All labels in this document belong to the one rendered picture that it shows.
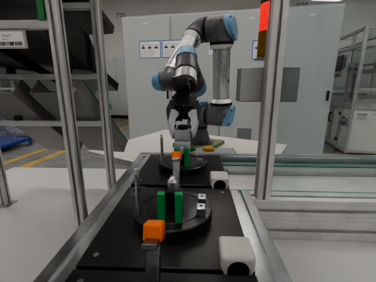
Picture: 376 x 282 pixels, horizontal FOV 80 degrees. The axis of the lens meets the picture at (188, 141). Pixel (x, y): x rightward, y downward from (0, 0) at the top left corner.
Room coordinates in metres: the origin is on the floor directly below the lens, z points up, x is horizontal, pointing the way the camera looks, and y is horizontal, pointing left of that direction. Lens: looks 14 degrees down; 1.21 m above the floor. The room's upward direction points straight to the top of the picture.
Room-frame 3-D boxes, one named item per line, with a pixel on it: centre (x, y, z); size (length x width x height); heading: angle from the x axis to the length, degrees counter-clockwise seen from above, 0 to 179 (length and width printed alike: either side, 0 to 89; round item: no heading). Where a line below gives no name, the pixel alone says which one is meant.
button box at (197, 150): (0.83, -0.08, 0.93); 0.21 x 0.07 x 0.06; 88
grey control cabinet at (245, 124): (3.77, -0.95, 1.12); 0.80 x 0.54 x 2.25; 79
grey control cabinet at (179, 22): (3.94, -0.10, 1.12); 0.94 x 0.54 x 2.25; 79
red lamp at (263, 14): (0.49, -0.17, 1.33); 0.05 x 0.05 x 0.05
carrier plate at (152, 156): (0.62, 0.02, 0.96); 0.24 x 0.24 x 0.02; 88
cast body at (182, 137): (0.61, 0.02, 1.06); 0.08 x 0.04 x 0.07; 178
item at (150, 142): (1.23, -0.03, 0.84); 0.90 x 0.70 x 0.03; 59
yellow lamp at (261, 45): (0.49, -0.17, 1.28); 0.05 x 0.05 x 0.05
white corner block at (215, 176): (0.52, -0.08, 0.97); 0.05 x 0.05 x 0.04; 88
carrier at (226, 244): (0.37, 0.03, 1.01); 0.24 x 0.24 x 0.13; 88
